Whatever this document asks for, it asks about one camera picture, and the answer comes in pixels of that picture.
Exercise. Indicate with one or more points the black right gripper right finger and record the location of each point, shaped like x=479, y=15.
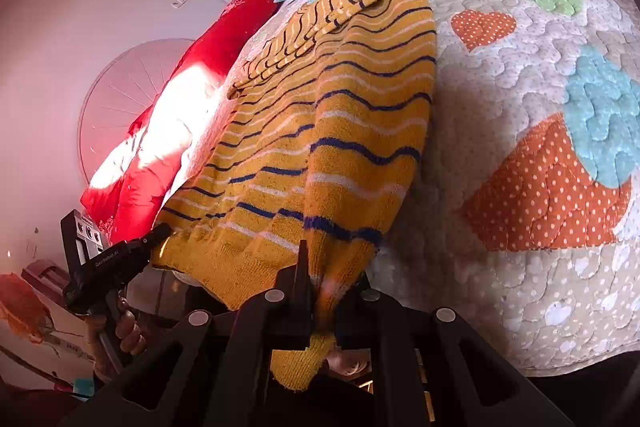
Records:
x=433, y=369

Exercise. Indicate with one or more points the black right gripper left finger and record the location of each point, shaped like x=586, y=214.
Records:
x=214, y=371

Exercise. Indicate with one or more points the yellow striped knit sweater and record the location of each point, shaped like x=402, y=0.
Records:
x=326, y=130

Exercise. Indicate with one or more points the person's left hand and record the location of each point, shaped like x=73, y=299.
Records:
x=130, y=340

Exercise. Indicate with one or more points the red pillow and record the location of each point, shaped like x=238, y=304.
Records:
x=128, y=189

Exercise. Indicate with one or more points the patchwork heart quilt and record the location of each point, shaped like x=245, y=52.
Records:
x=523, y=214

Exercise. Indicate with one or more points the white round headboard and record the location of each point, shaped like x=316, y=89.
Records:
x=120, y=94

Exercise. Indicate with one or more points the wall socket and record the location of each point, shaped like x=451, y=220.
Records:
x=177, y=4

